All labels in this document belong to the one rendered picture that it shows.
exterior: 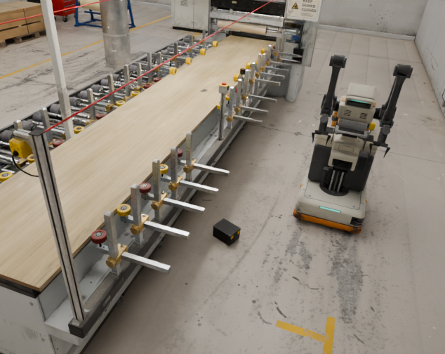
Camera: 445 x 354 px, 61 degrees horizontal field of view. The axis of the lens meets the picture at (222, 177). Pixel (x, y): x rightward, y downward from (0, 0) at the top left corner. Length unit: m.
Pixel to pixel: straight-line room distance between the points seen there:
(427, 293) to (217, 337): 1.72
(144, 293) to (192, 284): 0.37
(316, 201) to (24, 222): 2.40
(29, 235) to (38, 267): 0.25
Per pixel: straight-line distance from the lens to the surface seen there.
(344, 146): 3.32
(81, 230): 2.21
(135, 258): 2.10
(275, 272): 3.20
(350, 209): 3.59
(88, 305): 2.10
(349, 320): 3.07
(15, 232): 2.30
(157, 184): 2.33
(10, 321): 2.43
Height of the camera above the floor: 2.31
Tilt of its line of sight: 33 degrees down
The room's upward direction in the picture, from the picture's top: 4 degrees clockwise
